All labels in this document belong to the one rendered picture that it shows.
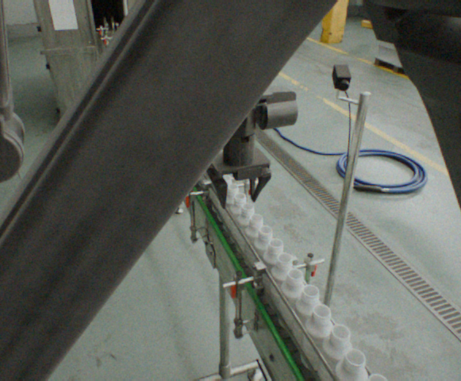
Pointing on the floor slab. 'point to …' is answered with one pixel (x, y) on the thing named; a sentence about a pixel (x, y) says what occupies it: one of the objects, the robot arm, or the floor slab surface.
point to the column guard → (334, 23)
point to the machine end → (75, 44)
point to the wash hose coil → (370, 181)
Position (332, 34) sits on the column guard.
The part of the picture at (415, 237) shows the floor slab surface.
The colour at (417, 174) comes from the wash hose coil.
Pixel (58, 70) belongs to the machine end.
